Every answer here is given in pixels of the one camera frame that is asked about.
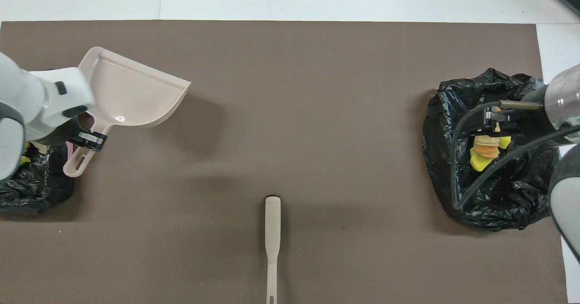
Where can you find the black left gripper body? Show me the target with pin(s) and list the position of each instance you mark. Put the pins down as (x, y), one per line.
(68, 134)

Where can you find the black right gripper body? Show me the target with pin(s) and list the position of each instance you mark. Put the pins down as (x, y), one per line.
(494, 119)

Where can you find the sandwich bread toy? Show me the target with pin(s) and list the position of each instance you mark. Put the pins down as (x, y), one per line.
(486, 146)

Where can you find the beige plastic dustpan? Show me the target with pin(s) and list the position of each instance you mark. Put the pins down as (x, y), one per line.
(131, 95)

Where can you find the beige hand brush black bristles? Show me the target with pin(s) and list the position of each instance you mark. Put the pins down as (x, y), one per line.
(272, 231)

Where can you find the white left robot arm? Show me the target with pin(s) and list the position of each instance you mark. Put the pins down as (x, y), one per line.
(27, 109)

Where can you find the pink plastic bin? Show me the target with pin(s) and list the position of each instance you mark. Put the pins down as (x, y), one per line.
(70, 149)

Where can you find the black trash bag on pink bin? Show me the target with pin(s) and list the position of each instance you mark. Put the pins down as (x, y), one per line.
(36, 186)

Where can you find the black trash bag lined bin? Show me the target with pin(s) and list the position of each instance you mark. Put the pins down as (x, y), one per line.
(498, 195)

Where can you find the large brown table mat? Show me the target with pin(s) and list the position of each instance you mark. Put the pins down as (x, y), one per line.
(290, 113)

